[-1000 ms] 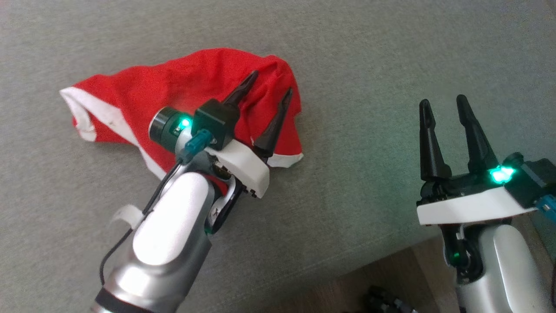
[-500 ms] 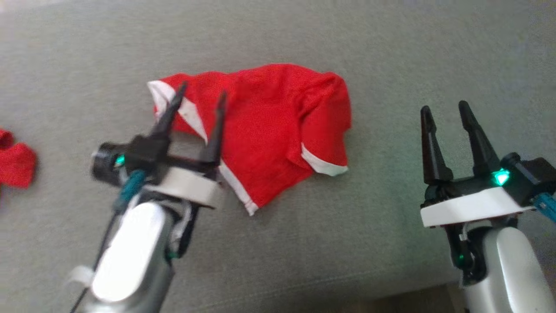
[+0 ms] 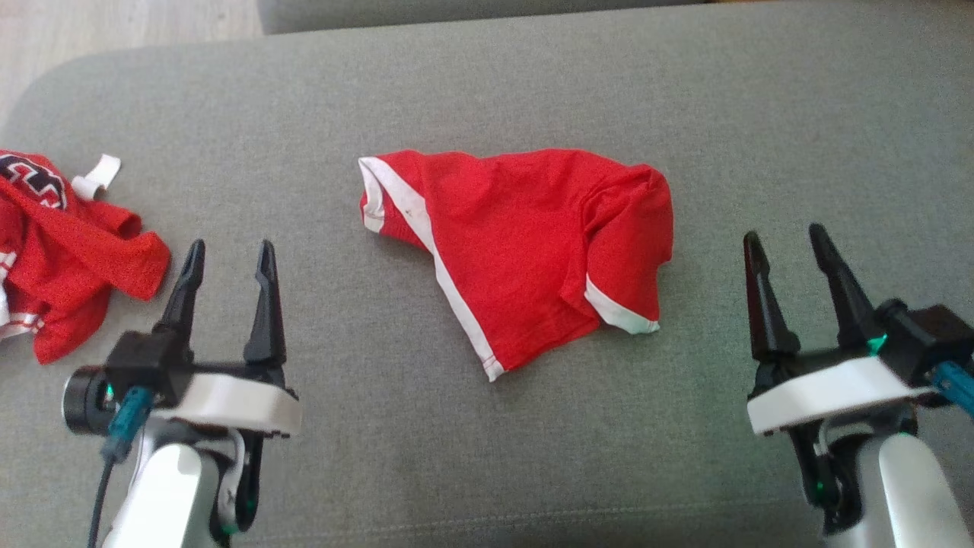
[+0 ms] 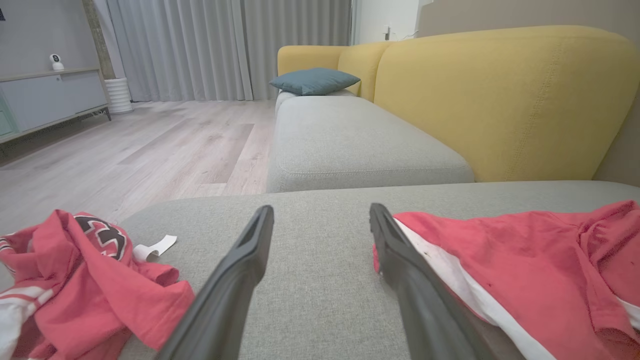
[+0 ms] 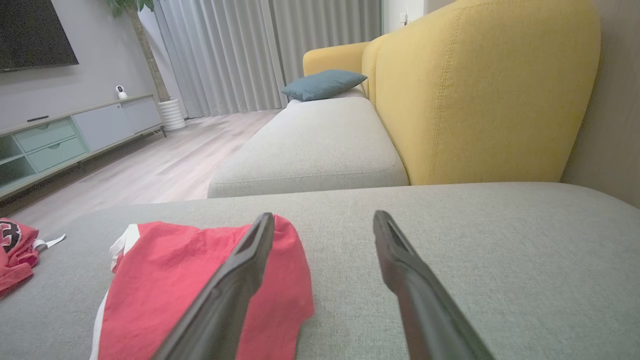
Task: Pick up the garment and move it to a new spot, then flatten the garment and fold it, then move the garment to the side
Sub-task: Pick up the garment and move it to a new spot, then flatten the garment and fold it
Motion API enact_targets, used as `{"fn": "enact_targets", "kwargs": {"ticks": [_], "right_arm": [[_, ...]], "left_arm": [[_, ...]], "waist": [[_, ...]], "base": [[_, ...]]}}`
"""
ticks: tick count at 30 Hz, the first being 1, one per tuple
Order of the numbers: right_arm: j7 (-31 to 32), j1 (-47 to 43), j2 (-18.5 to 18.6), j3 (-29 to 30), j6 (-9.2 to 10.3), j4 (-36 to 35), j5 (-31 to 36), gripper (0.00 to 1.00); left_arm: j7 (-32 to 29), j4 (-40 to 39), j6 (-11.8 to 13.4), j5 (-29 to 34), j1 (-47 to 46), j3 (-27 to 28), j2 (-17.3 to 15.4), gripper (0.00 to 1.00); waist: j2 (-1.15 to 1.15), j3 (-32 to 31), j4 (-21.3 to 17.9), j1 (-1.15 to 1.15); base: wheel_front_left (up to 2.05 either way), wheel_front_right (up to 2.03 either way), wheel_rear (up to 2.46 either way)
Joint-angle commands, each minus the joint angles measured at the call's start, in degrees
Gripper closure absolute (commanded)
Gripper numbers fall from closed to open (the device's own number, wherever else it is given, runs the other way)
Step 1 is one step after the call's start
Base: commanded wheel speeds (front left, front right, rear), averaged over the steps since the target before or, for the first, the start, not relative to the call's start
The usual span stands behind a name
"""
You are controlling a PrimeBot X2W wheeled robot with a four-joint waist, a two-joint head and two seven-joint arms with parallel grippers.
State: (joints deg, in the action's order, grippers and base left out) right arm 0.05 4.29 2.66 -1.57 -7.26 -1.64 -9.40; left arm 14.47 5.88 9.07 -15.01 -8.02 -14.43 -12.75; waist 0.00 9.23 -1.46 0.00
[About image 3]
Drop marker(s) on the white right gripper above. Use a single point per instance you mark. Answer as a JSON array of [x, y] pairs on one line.
[[829, 392]]

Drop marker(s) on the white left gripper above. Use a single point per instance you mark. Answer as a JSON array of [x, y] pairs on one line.
[[236, 399]]

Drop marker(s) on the red jersey with number print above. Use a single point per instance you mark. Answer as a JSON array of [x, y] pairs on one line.
[[68, 251]]

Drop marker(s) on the red shorts with white trim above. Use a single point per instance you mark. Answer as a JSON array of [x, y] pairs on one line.
[[517, 243]]

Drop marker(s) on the yellow and grey sofa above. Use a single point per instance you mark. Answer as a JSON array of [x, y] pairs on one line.
[[533, 457]]

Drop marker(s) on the grey sofa seat cushion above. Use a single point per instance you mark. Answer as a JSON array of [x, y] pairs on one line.
[[456, 14]]

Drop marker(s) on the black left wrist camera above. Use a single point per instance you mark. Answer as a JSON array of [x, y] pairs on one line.
[[144, 358]]

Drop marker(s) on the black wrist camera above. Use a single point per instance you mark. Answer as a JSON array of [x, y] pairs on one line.
[[928, 335], [144, 358]]

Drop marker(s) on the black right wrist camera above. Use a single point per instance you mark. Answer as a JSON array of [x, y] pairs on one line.
[[928, 335]]

